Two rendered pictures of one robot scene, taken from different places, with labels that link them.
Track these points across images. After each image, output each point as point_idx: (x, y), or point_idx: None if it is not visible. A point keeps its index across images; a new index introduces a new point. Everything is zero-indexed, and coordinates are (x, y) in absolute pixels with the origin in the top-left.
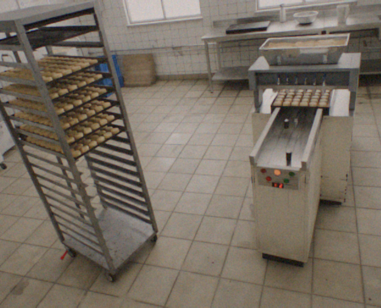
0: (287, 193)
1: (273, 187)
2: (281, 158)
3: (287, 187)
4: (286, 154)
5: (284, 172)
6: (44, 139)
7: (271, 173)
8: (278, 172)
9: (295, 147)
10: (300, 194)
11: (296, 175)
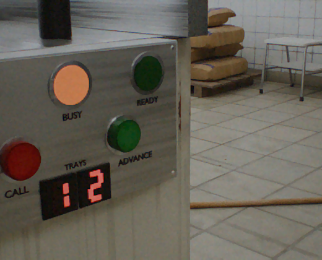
0: (109, 236)
1: (32, 234)
2: (11, 40)
3: (128, 186)
4: (44, 0)
5: (109, 70)
6: None
7: (33, 111)
8: (81, 78)
9: (7, 28)
10: (165, 207)
11: (168, 78)
